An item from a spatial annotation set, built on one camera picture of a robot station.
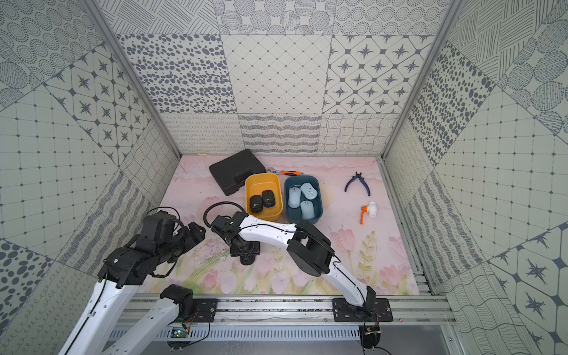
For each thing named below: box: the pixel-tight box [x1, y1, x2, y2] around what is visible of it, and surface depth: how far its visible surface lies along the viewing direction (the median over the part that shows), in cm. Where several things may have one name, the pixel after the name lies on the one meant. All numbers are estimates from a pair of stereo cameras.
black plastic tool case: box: [208, 148, 267, 196], surface depth 112 cm
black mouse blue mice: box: [261, 189, 276, 208], surface depth 103 cm
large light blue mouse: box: [300, 181, 319, 200], surface depth 104 cm
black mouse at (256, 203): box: [249, 194, 264, 213], surface depth 100 cm
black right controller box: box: [358, 325, 381, 349], surface depth 74 cm
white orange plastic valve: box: [360, 201, 378, 225], surface depth 100 cm
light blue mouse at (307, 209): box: [300, 199, 316, 219], surface depth 99 cm
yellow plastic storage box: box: [244, 173, 284, 222], surface depth 107 cm
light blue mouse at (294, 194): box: [287, 186, 302, 209], surface depth 103 cm
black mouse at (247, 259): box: [240, 254, 256, 266], surface depth 85 cm
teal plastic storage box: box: [284, 174, 324, 225], surface depth 103 cm
